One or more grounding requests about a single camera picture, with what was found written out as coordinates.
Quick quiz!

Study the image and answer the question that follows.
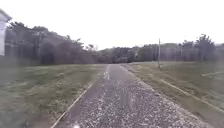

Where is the row of trees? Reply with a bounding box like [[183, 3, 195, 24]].
[[3, 21, 224, 66]]

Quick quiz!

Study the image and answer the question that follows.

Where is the grass field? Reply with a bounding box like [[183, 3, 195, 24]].
[[0, 63, 108, 128], [120, 60, 224, 128]]

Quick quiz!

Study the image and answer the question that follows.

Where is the white building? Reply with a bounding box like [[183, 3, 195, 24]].
[[0, 8, 13, 57]]

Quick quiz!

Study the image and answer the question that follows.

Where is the grey gravel path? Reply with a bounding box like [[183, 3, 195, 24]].
[[50, 63, 214, 128]]

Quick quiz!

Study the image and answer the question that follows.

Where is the pale kerb strip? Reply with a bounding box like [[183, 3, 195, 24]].
[[49, 81, 95, 128]]

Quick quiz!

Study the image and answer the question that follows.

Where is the pole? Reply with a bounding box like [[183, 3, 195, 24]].
[[157, 38, 162, 70], [37, 31, 43, 61]]

